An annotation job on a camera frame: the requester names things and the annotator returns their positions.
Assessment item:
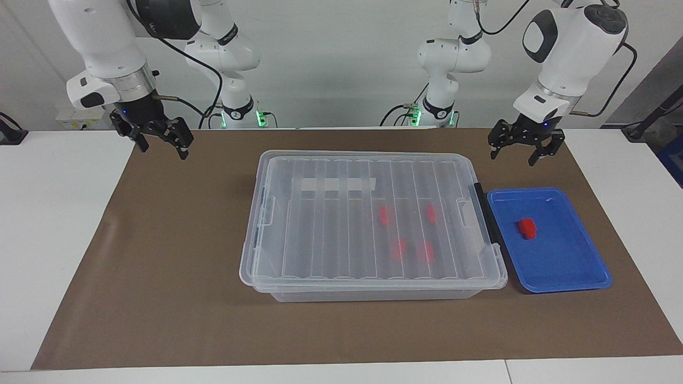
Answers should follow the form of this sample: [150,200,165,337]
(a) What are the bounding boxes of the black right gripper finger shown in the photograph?
[160,116,194,161]
[109,111,149,154]

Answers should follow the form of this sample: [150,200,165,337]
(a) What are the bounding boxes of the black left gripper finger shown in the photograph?
[528,131,565,167]
[488,119,515,161]

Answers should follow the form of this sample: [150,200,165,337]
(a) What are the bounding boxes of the clear ribbed plastic lid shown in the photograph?
[239,150,509,293]

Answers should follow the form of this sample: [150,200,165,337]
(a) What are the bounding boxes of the blue plastic tray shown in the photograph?
[487,187,613,294]

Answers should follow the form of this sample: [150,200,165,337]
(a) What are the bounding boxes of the clear plastic storage box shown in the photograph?
[240,152,509,303]

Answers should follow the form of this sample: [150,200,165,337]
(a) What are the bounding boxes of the black tripod stand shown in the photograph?
[622,85,683,142]

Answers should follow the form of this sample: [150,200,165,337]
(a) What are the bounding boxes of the blue crate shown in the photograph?
[656,133,683,187]

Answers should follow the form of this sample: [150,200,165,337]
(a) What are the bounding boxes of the brown table mat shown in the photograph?
[31,127,683,370]

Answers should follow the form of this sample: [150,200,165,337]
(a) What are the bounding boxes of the black base cable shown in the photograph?
[198,101,225,130]
[380,99,427,127]

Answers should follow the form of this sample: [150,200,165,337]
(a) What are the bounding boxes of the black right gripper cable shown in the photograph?
[125,0,225,131]

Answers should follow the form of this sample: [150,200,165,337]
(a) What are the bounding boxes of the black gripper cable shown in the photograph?
[571,42,638,117]
[125,0,225,131]

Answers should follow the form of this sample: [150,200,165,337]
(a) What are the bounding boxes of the white wall power strip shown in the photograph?
[56,109,89,130]

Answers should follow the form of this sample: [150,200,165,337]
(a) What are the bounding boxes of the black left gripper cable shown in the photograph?
[571,42,638,117]

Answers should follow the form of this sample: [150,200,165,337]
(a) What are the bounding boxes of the black device with cable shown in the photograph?
[0,112,28,146]

